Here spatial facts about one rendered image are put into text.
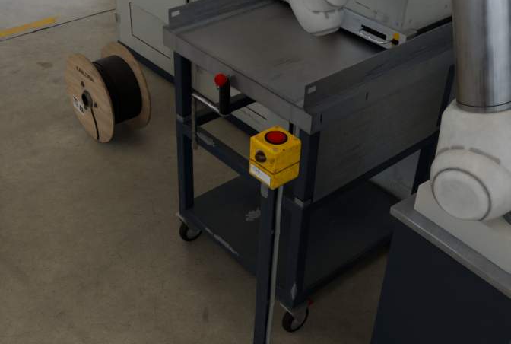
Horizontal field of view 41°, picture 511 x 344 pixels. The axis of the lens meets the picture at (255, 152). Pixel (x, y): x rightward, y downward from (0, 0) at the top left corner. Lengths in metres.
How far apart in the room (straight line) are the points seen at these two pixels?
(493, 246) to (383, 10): 0.78
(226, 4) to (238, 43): 0.22
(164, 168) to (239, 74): 1.13
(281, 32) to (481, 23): 0.96
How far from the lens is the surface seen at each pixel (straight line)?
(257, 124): 2.96
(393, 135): 2.02
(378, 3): 1.94
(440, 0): 2.01
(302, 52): 1.91
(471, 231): 1.46
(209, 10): 2.08
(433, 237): 1.49
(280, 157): 1.41
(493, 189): 1.20
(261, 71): 1.80
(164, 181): 2.79
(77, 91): 3.06
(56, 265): 2.48
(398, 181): 2.50
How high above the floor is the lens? 1.71
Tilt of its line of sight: 35 degrees down
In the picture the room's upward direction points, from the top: 3 degrees clockwise
